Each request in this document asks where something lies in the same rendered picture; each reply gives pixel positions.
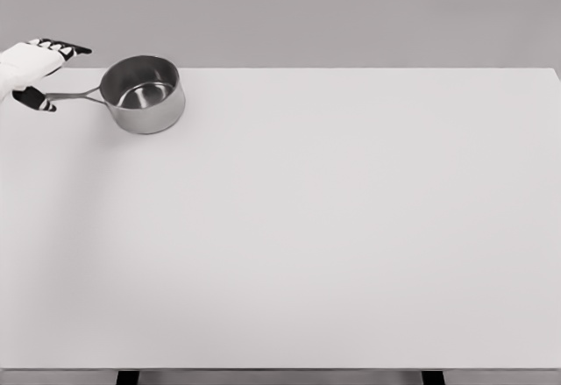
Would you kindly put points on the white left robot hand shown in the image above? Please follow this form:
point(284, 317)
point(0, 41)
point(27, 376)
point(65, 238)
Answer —
point(27, 64)

